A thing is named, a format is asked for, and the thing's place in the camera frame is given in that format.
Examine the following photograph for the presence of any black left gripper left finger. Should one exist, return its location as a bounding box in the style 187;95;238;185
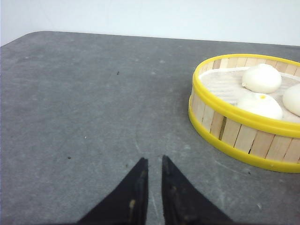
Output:
77;157;149;225

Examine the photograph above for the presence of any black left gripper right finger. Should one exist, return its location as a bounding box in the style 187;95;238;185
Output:
161;155;233;225

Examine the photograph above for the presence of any white steamer liner cloth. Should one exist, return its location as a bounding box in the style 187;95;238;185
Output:
198;67;300;123

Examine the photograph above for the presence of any white bun with yellow dot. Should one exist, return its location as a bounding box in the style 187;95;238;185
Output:
235;93;283;120

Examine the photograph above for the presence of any white steamed bun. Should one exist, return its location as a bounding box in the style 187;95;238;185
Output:
241;64;282;94
282;84;300;116

